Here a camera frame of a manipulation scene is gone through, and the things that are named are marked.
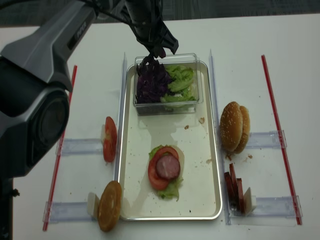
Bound clear plastic salad box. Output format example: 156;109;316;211
133;53;203;116

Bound meat slice left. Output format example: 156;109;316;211
224;172;236;204

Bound bun half lower left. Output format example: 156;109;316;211
97;180;122;232

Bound clear rail lower left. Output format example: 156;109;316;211
42;201;96;224

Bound bun half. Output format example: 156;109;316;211
234;105;251;154
97;180;122;232

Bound white bread slice on tray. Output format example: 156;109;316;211
171;145;185;177

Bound sesame bun top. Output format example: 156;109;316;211
219;101;243;152

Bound white block right holder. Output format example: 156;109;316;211
244;187;257;216

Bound clear rail upper left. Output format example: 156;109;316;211
56;138;103;156

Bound purple cabbage strips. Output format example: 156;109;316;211
136;54;157;76

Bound meat slice middle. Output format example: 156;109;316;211
229;163;240;211

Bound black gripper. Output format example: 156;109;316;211
124;0;179;58

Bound lettuce leaf under tomato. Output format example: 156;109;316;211
149;144;184;202

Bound right red strip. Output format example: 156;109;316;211
261;54;303;226

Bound green lettuce leaves in box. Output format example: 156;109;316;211
160;65;196;103

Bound clear rail upper right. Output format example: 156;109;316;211
246;130;287;149

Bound white block behind tomato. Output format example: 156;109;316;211
100;124;106;145

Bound metal serving tray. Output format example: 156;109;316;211
119;62;223;221

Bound tomato slice on tray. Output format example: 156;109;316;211
147;145;179;191

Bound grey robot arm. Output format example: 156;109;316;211
0;0;119;240

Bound clear rail lower right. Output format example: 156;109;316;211
224;195;303;227

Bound round sausage meat slice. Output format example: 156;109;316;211
156;154;181;180

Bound meat slice right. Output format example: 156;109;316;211
236;178;245;215

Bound clear vertical rail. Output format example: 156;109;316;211
208;49;232;226
113;53;127;182

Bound left clear vertical rail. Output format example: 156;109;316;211
113;53;127;182

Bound right clear vertical rail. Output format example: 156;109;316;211
208;49;232;226

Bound red strip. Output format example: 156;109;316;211
261;54;303;226
42;65;78;231

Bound left red strip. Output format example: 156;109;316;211
42;65;78;231

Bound upright tomato slice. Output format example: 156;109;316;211
103;116;118;163

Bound white block lower left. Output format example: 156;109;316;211
87;192;100;220

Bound bun bottom half right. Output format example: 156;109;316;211
234;105;251;154

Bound shredded purple cabbage pile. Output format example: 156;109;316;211
136;61;173;104

